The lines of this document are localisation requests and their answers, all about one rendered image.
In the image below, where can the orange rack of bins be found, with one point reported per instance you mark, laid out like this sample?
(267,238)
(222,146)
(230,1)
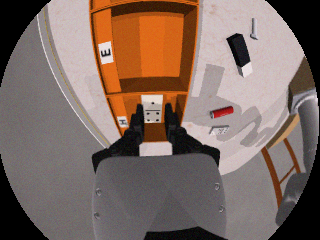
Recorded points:
(155,44)

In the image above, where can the black and white eraser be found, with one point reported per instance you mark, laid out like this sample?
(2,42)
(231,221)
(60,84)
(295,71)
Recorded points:
(240,53)

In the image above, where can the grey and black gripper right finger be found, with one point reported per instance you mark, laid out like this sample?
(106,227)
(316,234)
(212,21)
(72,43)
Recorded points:
(184,143)

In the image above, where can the red battery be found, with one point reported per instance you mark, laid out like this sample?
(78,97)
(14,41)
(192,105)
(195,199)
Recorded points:
(221,112)

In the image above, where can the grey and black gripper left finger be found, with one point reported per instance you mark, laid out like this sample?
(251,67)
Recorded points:
(128,144)

